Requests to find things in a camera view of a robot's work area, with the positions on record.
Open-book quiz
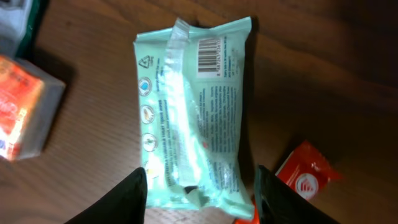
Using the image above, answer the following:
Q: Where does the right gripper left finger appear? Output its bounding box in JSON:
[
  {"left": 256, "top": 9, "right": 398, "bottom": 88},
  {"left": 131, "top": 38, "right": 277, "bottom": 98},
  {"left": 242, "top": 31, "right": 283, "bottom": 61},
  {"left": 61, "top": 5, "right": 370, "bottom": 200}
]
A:
[{"left": 65, "top": 167, "right": 147, "bottom": 224}]

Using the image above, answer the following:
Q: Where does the green 3M gloves package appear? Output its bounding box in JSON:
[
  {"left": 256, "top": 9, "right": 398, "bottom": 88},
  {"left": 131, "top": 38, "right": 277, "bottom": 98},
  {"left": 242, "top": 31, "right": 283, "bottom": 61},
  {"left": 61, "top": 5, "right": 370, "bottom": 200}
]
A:
[{"left": 1, "top": 0, "right": 49, "bottom": 58}]

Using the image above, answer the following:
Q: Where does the orange tissue pack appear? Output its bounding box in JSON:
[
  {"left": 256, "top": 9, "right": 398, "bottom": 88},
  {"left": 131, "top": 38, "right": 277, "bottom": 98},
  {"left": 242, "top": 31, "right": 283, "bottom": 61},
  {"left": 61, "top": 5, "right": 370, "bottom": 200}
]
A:
[{"left": 1, "top": 55, "right": 66, "bottom": 161}]

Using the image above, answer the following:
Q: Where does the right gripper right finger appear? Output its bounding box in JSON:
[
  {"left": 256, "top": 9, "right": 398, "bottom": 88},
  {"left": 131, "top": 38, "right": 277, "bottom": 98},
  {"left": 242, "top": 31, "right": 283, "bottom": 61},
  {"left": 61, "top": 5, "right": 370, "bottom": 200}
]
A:
[{"left": 254, "top": 165, "right": 338, "bottom": 224}]

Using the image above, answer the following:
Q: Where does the red snack bar wrapper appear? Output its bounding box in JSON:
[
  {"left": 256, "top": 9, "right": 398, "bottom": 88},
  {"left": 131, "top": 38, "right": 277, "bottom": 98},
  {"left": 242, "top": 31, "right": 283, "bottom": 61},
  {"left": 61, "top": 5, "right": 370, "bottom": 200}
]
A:
[{"left": 234, "top": 140, "right": 341, "bottom": 224}]

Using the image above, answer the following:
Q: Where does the mint green wipes packet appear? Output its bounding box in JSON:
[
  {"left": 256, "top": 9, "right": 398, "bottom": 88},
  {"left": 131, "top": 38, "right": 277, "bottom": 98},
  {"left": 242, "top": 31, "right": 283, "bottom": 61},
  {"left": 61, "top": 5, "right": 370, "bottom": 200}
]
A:
[{"left": 134, "top": 17, "right": 254, "bottom": 220}]

